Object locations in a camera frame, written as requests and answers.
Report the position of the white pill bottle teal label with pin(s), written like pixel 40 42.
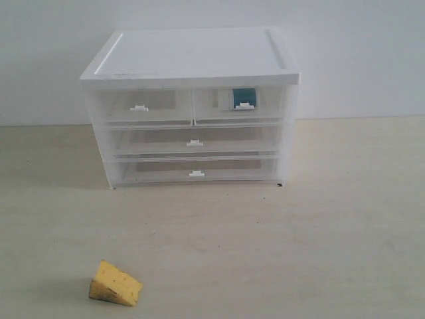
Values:
pixel 243 99

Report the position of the clear drawer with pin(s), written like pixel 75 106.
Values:
pixel 211 107
pixel 127 143
pixel 217 169
pixel 146 107

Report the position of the clear bottom drawer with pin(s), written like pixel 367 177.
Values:
pixel 217 169

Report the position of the white plastic drawer cabinet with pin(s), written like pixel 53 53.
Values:
pixel 189 59

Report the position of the yellow cheese wedge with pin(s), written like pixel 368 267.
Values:
pixel 111 284

